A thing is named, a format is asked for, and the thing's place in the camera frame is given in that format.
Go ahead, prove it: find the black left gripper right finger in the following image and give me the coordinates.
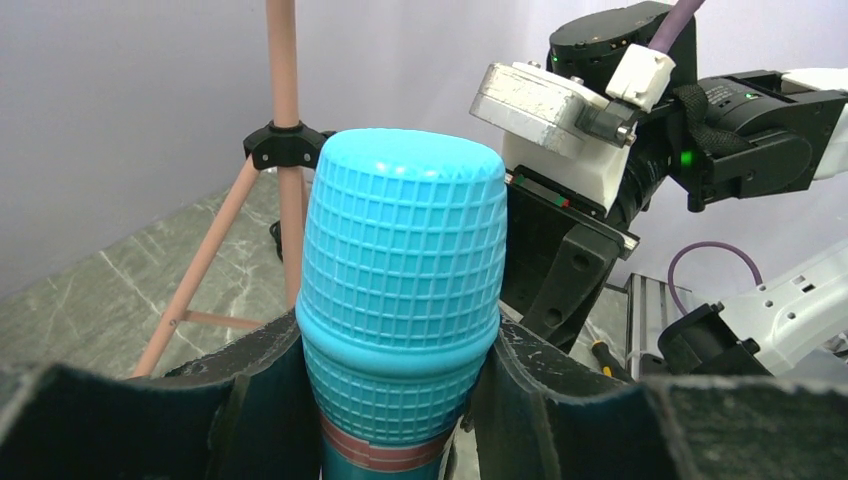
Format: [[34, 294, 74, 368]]
[[470, 319, 847, 479]]

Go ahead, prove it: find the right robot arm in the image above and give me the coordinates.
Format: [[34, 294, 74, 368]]
[[471, 1, 847, 351]]

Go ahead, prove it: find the green orange screwdriver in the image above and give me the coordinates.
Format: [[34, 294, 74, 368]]
[[590, 340, 635, 383]]

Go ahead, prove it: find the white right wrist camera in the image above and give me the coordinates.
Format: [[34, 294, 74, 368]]
[[470, 45, 675, 212]]

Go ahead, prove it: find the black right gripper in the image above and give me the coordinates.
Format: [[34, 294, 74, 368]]
[[500, 166, 639, 354]]

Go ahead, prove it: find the pink music stand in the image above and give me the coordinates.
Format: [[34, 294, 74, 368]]
[[132, 1, 330, 378]]

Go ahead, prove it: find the blue cylindrical tube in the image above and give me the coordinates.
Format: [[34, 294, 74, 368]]
[[295, 128, 507, 479]]

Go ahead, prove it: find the aluminium frame rail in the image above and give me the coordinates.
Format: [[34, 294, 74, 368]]
[[624, 274, 683, 380]]

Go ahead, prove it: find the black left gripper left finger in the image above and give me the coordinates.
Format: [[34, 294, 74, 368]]
[[1, 313, 321, 479]]

